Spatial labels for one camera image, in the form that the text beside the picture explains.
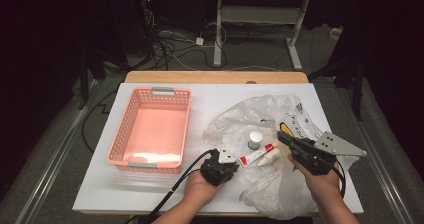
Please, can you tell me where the pink perforated plastic basket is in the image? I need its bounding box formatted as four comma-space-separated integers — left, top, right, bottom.
106, 86, 193, 174

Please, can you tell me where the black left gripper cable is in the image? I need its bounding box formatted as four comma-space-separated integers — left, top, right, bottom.
124, 148, 218, 224

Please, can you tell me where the white capped round bottle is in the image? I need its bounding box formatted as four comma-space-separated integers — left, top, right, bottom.
247, 130, 263, 151

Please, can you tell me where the white board mat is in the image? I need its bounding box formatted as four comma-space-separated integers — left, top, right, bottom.
71, 82, 365, 215

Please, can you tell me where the black floor cable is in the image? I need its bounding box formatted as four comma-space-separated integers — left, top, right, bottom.
81, 89, 118, 153

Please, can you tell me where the tangle of floor cables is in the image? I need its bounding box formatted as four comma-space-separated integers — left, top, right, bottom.
143, 10, 228, 72

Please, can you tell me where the person's right hand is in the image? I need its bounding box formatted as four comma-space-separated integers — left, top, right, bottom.
288, 153, 340, 203

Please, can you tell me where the black stand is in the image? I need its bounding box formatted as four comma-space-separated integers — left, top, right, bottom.
78, 50, 101, 110
308, 55, 364, 122

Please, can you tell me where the metal floor rail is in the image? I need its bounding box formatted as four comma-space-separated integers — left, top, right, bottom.
14, 78, 101, 224
346, 110, 414, 224

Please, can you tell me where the grey metal desk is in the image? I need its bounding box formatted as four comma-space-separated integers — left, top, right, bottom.
199, 0, 355, 71

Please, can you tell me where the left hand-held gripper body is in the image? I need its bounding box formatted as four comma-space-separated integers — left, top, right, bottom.
199, 147, 238, 187

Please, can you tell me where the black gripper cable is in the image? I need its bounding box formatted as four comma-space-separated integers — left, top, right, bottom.
333, 158, 347, 198
124, 148, 218, 224

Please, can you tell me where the red and white tube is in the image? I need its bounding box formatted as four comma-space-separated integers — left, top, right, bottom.
238, 143, 278, 168

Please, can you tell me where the person's left hand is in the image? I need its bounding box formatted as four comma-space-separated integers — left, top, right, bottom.
183, 170, 225, 208

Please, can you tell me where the beige box on floor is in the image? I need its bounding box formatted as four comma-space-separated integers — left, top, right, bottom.
329, 26, 344, 41

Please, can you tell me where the clear plastic bag yellow face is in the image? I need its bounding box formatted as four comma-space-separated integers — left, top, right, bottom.
202, 93, 363, 220

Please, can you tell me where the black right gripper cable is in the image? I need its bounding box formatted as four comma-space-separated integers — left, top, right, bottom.
333, 158, 347, 198

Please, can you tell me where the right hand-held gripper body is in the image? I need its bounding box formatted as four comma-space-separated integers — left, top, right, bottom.
289, 131, 368, 176

